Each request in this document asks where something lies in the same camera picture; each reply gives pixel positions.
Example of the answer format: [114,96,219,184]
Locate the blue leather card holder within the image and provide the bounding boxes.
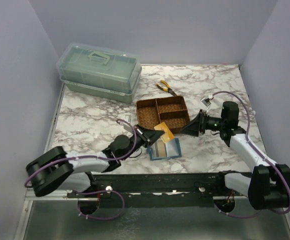
[147,138,182,161]

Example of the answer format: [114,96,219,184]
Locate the gold credit card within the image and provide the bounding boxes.
[155,140,167,158]
[154,122,175,144]

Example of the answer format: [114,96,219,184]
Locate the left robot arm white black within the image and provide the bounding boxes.
[24,124,165,197]

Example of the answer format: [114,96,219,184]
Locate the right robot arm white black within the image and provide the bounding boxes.
[180,101,290,210]

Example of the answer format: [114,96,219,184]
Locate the brown woven divided basket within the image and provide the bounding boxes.
[136,96,190,135]

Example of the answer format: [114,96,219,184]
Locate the green plastic storage box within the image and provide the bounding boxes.
[56,42,142,104]

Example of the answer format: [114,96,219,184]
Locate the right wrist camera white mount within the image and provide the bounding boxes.
[200,95,214,111]

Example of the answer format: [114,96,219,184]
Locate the yellow handled pliers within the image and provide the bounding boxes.
[156,80,177,96]

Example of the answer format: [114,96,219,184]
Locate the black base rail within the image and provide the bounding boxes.
[67,172,232,208]

